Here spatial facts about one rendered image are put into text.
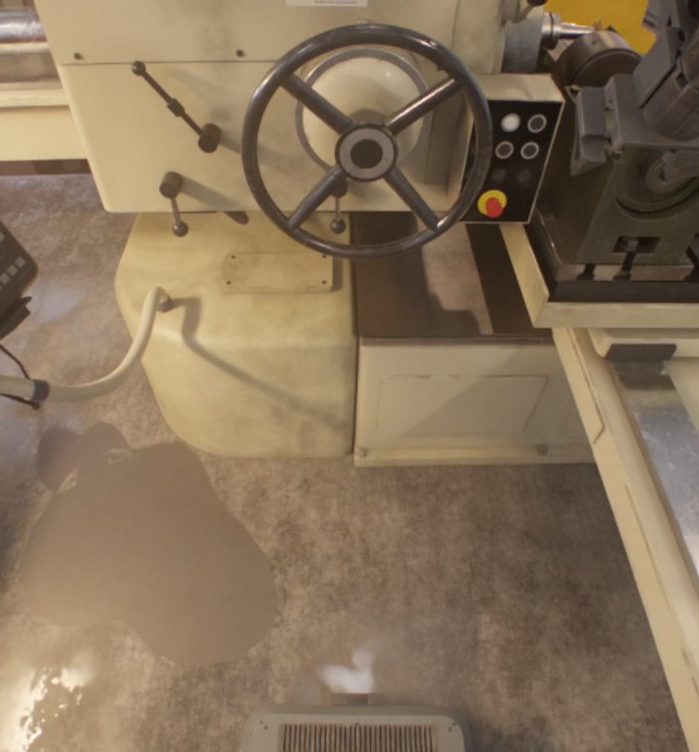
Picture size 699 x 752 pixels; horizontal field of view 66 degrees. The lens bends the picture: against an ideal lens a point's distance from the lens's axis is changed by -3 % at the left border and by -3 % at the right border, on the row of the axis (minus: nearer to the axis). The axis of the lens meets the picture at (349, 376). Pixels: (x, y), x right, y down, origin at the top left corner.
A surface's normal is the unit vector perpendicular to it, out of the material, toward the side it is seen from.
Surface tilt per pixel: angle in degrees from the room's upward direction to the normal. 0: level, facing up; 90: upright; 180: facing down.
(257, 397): 90
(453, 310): 0
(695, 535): 0
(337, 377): 90
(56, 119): 90
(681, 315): 90
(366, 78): 60
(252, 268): 0
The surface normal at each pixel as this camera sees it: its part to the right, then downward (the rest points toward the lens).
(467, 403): 0.03, 0.77
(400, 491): 0.02, -0.64
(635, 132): 0.01, -0.17
